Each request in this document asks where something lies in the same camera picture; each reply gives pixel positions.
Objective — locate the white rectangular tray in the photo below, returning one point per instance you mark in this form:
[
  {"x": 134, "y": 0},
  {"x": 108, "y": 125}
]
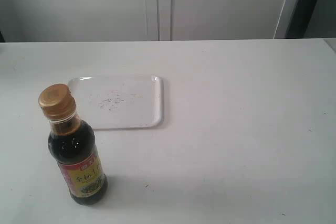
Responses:
[{"x": 119, "y": 102}]

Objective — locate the dark soy sauce bottle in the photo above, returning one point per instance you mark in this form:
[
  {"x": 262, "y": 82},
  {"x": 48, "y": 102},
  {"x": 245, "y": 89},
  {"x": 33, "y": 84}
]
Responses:
[{"x": 71, "y": 142}]

